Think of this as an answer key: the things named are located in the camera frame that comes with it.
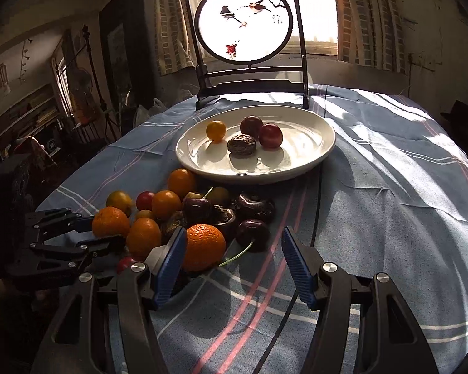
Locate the blue striped tablecloth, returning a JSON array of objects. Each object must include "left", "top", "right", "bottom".
[{"left": 35, "top": 84, "right": 468, "bottom": 374}]

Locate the red cherry tomato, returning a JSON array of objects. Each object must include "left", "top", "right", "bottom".
[
  {"left": 258, "top": 123, "right": 284, "bottom": 149},
  {"left": 116, "top": 256, "right": 137, "bottom": 274},
  {"left": 136, "top": 191, "right": 156, "bottom": 211}
]

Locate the white plate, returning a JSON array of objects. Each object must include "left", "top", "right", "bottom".
[{"left": 175, "top": 105, "right": 337, "bottom": 185}]

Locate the dark red plum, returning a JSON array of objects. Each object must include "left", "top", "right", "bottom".
[{"left": 240, "top": 115, "right": 264, "bottom": 138}]

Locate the bird painting table screen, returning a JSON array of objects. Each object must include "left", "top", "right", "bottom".
[{"left": 184, "top": 0, "right": 310, "bottom": 112}]

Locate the tall dark framed painting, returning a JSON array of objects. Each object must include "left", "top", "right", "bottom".
[{"left": 99, "top": 0, "right": 158, "bottom": 125}]

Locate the checked curtain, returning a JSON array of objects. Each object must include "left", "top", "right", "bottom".
[
  {"left": 154, "top": 0, "right": 207, "bottom": 76},
  {"left": 331, "top": 0, "right": 408, "bottom": 74}
]

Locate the dark cherry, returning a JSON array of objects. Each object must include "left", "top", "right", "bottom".
[
  {"left": 183, "top": 197, "right": 212, "bottom": 224},
  {"left": 218, "top": 219, "right": 271, "bottom": 267}
]

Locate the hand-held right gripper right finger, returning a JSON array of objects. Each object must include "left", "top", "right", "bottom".
[{"left": 281, "top": 226, "right": 439, "bottom": 374}]

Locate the clear plastic bag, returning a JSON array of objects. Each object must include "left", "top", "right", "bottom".
[
  {"left": 151, "top": 97, "right": 168, "bottom": 119},
  {"left": 134, "top": 105, "right": 151, "bottom": 129}
]

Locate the window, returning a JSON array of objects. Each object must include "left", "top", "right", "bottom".
[{"left": 201, "top": 0, "right": 340, "bottom": 57}]

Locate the yellow-green tomato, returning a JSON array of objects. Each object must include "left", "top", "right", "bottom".
[
  {"left": 105, "top": 190, "right": 134, "bottom": 217},
  {"left": 207, "top": 186, "right": 231, "bottom": 207}
]

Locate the dark wrinkled fruit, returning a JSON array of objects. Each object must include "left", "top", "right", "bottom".
[
  {"left": 234, "top": 193, "right": 275, "bottom": 223},
  {"left": 227, "top": 133, "right": 257, "bottom": 155},
  {"left": 160, "top": 210, "right": 188, "bottom": 242},
  {"left": 211, "top": 204, "right": 238, "bottom": 242}
]

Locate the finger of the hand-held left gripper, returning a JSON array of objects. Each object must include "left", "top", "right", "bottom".
[
  {"left": 28, "top": 236, "right": 126, "bottom": 279},
  {"left": 25, "top": 208, "right": 99, "bottom": 240}
]

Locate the large orange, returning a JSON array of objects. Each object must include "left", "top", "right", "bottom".
[{"left": 181, "top": 224, "right": 227, "bottom": 273}]

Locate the bookshelf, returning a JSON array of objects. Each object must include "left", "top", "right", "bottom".
[{"left": 0, "top": 84, "right": 69, "bottom": 152}]

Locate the yellow cherry tomato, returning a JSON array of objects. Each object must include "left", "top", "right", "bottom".
[{"left": 206, "top": 120, "right": 227, "bottom": 143}]

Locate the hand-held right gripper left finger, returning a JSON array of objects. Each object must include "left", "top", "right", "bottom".
[{"left": 31, "top": 226, "right": 188, "bottom": 374}]

